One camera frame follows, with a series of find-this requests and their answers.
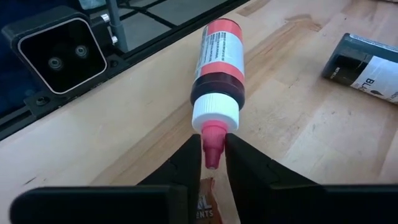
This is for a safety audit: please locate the black metal table frame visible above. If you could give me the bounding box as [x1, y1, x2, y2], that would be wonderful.
[0, 0, 251, 141]

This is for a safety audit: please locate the red food colouring bottle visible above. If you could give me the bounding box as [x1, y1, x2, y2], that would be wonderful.
[190, 17, 246, 170]

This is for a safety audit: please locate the black table-level camera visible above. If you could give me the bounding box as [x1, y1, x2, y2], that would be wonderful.
[1, 5, 108, 96]

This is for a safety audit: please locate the red popcorn bag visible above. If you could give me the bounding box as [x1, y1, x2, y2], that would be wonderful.
[196, 177, 224, 224]

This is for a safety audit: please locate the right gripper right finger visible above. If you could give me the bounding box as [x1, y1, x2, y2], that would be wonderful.
[224, 133, 398, 224]

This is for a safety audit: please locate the grey metal post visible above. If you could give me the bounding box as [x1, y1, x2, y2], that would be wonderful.
[104, 0, 129, 53]

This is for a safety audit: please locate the black food colouring bottle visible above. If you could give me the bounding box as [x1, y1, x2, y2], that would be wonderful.
[321, 32, 398, 105]

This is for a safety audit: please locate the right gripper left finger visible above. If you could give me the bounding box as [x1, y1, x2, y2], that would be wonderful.
[9, 133, 203, 224]

